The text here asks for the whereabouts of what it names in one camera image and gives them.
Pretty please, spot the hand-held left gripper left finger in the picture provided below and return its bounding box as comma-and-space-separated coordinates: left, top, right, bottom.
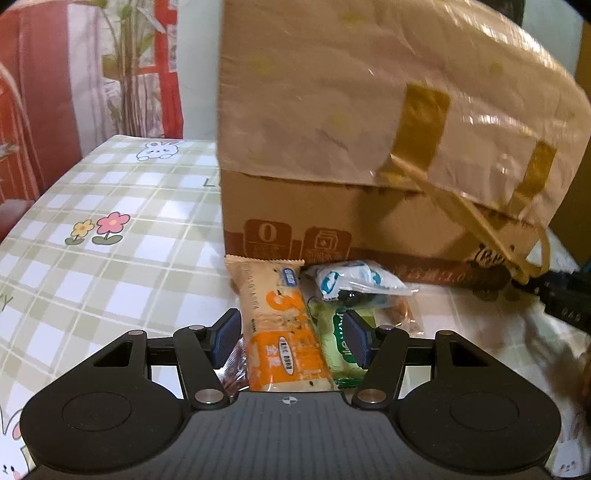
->
88, 308, 242, 411

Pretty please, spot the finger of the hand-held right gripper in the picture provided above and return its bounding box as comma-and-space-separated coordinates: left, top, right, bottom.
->
510, 267, 591, 334

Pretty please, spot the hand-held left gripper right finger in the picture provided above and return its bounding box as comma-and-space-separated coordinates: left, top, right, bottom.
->
342, 310, 497, 411

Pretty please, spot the pale green snack packet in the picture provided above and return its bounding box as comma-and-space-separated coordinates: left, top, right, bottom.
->
306, 295, 370, 389

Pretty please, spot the orange and cream snack packet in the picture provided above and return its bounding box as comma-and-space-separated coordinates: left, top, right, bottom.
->
225, 254, 334, 394

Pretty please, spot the brown paper bag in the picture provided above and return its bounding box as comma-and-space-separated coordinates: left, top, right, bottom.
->
216, 0, 591, 285

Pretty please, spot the dark red snack packet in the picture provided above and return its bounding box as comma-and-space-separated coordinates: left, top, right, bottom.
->
216, 340, 251, 394

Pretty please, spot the clear packet with brown snack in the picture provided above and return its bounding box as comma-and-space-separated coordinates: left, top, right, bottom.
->
373, 295, 424, 336

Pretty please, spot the white and blue snack packet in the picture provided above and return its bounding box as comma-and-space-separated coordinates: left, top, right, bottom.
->
300, 259, 419, 302

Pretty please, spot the brown cardboard box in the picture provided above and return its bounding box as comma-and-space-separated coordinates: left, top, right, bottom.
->
221, 167, 555, 291

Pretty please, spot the checked printed tablecloth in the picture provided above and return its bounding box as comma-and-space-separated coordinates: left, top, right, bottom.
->
0, 135, 591, 480

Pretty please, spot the green leafy plant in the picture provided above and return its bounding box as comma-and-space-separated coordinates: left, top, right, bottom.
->
90, 0, 163, 136

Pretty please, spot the red and white curtain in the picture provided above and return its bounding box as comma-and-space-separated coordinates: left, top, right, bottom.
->
0, 0, 185, 206

